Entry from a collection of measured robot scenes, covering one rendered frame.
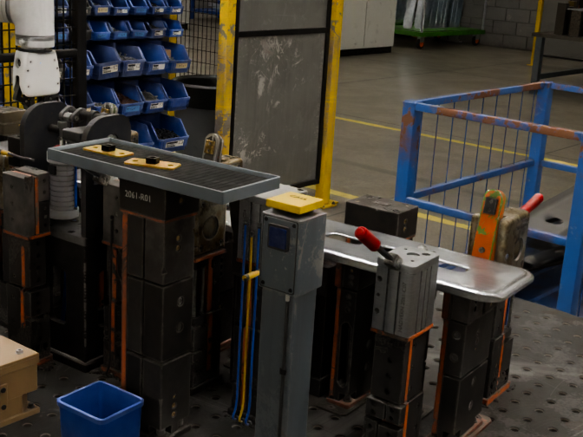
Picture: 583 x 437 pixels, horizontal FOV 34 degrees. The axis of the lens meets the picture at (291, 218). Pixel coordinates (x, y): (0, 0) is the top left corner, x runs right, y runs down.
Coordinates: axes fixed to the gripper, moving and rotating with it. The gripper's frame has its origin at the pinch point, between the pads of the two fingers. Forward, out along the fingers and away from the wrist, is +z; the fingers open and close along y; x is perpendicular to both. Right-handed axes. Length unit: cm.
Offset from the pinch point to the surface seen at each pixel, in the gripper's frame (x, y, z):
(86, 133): -45, -26, -7
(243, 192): -88, -36, -7
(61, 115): -32.5, -21.0, -7.6
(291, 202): -97, -36, -7
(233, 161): -43.3, 18.2, 5.2
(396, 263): -107, -22, 3
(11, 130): 23.3, 11.5, 8.4
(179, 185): -80, -40, -7
